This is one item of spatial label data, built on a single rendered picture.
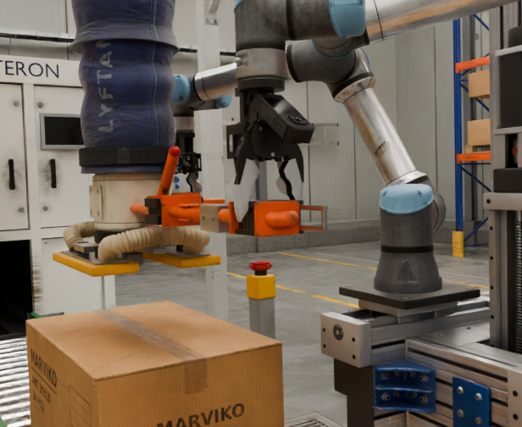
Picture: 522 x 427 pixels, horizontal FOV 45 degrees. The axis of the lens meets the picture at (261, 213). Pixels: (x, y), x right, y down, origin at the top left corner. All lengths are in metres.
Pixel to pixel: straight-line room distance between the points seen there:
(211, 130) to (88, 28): 3.03
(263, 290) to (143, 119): 0.74
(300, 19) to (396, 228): 0.61
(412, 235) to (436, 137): 11.11
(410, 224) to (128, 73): 0.69
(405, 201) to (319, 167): 10.69
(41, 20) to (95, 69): 8.95
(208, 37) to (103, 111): 3.14
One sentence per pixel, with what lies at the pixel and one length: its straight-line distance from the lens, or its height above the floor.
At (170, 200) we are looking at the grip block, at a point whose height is 1.26.
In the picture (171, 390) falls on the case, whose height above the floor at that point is 0.90.
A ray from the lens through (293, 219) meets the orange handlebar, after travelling 0.89.
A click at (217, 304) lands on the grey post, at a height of 0.42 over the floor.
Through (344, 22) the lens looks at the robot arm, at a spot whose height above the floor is 1.51.
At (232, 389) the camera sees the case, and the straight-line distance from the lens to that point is 1.31.
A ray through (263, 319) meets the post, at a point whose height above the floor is 0.87.
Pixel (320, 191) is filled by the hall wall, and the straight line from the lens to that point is 12.06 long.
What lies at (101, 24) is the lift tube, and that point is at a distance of 1.43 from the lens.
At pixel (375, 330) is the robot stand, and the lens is 1.33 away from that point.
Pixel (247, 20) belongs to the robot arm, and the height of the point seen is 1.52.
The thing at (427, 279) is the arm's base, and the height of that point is 1.07.
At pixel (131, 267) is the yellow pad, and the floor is 1.12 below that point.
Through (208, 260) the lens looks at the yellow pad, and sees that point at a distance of 1.38.
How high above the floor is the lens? 1.29
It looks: 3 degrees down
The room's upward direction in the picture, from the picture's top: 2 degrees counter-clockwise
